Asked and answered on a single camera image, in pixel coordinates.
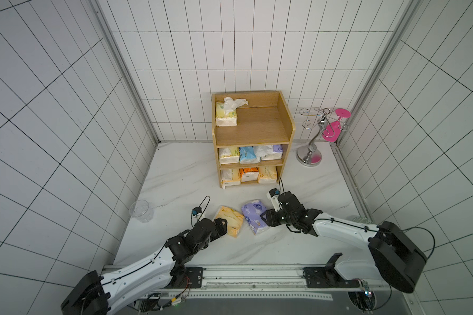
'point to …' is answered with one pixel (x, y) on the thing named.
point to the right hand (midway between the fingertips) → (258, 217)
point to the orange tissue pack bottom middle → (249, 174)
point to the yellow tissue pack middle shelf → (229, 155)
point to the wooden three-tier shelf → (266, 120)
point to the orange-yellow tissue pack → (234, 219)
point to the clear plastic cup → (140, 209)
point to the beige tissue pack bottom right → (267, 174)
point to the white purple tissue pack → (265, 152)
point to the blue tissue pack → (247, 155)
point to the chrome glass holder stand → (310, 155)
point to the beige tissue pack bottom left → (230, 177)
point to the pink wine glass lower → (332, 131)
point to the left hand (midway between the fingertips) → (217, 228)
